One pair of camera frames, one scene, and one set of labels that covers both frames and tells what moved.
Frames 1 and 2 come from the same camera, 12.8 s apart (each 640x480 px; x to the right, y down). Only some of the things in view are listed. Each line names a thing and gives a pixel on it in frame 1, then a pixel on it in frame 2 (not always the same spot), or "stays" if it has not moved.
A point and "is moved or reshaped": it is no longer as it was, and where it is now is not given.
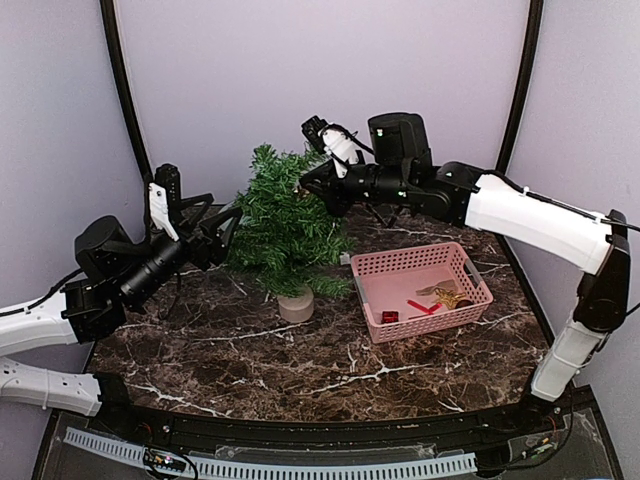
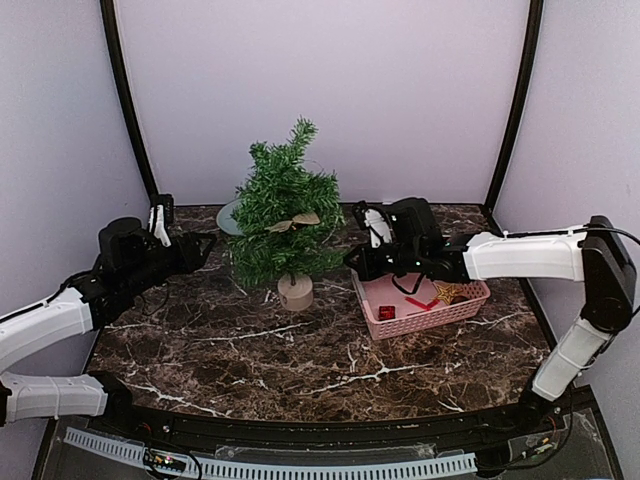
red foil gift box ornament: [390, 316] is moved or reshaped
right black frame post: [523, 85] stays
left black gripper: [212, 248] -> [186, 247]
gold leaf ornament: [446, 284] -> [281, 227]
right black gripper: [327, 189] -> [366, 269]
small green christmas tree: [287, 241] is moved or reshaped
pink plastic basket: [414, 291] stays
